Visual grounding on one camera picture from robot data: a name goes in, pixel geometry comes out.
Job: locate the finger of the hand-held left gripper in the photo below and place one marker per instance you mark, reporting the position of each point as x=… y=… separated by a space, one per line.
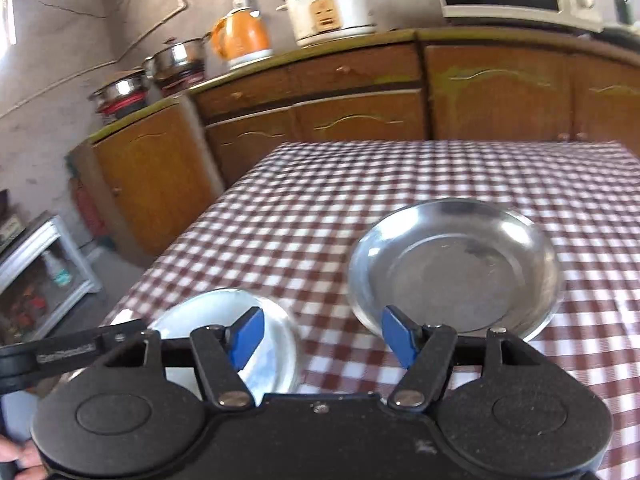
x=122 y=335

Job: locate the narrow wooden cabinet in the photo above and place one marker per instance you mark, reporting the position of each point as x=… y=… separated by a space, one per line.
x=150 y=180

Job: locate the white plastic bottle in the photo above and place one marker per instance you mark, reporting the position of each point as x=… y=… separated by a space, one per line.
x=56 y=270

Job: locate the white shelf frame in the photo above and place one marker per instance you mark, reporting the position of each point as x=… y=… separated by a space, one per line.
x=55 y=240

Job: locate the person's left hand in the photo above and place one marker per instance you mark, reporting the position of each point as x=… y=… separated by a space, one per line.
x=22 y=452

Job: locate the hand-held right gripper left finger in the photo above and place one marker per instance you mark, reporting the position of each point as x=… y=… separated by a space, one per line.
x=248 y=340

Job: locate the steel bowl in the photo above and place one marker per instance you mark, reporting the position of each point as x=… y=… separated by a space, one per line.
x=292 y=360

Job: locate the orange electric kettle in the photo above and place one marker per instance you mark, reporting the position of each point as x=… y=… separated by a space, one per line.
x=242 y=37

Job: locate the green thermos bottle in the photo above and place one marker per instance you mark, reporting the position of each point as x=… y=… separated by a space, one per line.
x=622 y=7

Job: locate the brown white checkered tablecloth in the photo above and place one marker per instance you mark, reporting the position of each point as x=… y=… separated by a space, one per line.
x=325 y=200

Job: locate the wooden cabinet with drawers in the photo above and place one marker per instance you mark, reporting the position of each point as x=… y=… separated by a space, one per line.
x=325 y=85

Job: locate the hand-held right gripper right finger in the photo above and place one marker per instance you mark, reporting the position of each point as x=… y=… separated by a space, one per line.
x=400 y=335

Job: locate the steel pot with lid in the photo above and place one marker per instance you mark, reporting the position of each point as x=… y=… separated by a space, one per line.
x=120 y=87
x=177 y=57

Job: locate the large steel plate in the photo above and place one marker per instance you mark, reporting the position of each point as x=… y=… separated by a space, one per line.
x=460 y=270

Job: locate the white rice cooker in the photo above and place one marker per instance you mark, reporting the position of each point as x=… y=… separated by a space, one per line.
x=327 y=10

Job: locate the red black induction cooker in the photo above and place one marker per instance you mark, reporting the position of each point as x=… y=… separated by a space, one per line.
x=182 y=80
x=125 y=107

